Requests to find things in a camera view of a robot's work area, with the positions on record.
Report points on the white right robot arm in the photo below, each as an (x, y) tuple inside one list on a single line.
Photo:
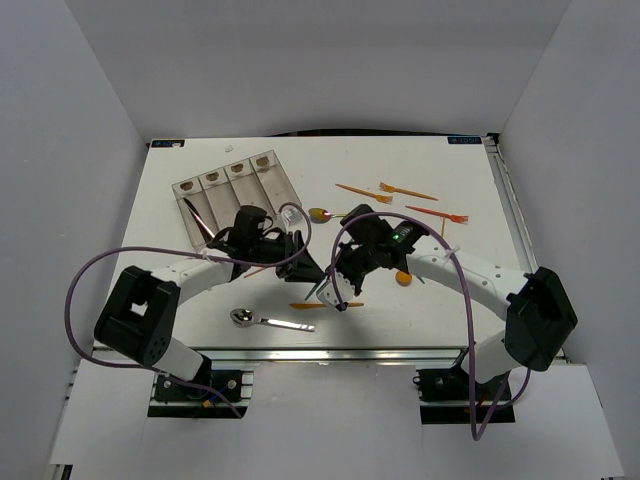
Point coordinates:
[(536, 311)]

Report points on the orange plastic spoon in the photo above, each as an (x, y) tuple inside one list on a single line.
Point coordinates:
[(403, 279)]

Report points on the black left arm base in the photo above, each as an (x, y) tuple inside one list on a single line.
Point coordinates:
[(170, 400)]

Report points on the blue label sticker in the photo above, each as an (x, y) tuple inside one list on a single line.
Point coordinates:
[(167, 143), (464, 140)]

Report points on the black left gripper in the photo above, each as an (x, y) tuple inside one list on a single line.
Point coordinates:
[(303, 269)]

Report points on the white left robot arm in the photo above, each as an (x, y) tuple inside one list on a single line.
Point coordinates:
[(138, 318)]

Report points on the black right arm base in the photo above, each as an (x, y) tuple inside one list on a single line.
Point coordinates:
[(444, 397)]

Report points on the silver metal spoon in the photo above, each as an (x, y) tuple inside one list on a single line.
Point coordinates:
[(245, 318)]

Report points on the orange plastic fork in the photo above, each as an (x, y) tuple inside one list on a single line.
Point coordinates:
[(392, 189), (459, 219), (385, 199)]

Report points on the teal plastic knife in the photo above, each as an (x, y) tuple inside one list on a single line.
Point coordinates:
[(314, 289)]

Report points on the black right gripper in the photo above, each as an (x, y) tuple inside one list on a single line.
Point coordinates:
[(344, 250)]

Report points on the iridescent ornate metal spoon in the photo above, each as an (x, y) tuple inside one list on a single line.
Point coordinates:
[(321, 215)]

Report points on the dark iridescent metal knife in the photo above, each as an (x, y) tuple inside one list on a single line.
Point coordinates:
[(205, 231)]

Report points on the blue label sticker right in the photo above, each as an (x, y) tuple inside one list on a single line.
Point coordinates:
[(464, 140)]

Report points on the orange plastic knife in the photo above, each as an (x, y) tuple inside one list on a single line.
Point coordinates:
[(317, 305)]

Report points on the blue label sticker left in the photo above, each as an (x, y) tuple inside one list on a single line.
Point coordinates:
[(167, 143)]

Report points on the clear four-compartment organizer tray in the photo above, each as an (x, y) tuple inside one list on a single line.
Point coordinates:
[(218, 194)]

